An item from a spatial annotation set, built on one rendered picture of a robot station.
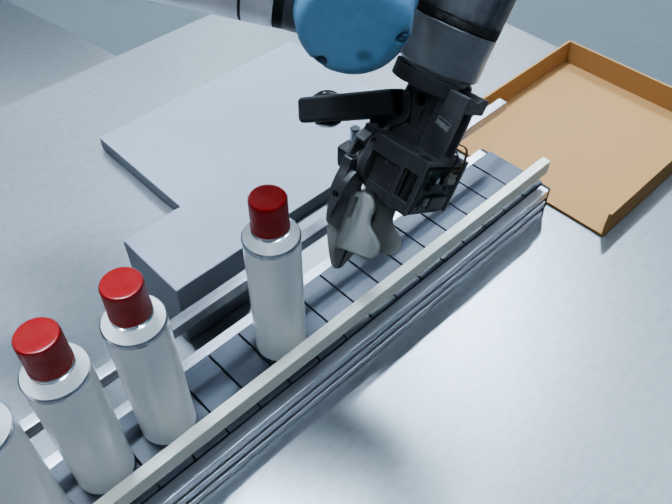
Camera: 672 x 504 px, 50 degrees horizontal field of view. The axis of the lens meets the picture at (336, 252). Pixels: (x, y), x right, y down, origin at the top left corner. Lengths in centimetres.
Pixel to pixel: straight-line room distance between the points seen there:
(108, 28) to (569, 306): 248
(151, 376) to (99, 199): 45
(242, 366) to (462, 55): 36
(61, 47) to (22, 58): 6
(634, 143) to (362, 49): 70
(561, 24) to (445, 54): 249
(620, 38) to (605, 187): 208
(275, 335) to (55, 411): 22
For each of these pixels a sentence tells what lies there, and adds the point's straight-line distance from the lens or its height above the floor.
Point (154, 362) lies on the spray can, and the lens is 58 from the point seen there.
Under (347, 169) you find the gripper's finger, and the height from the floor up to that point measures 106.
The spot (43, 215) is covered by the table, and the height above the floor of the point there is 83.
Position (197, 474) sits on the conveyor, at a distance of 68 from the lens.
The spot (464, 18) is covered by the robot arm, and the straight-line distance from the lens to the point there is 61.
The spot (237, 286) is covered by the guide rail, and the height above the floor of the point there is 96.
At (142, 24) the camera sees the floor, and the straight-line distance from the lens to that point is 306.
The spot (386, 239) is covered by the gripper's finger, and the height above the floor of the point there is 98.
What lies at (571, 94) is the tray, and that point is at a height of 83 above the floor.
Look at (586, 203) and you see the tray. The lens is 99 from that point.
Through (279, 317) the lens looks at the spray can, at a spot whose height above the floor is 96.
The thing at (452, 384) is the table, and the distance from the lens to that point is 78.
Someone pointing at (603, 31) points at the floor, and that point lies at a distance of 310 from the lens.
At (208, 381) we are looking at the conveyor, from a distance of 72.
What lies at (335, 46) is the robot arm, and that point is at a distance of 47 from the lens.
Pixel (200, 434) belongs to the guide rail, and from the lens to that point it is 66.
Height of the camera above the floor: 148
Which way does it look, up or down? 48 degrees down
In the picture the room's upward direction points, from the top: straight up
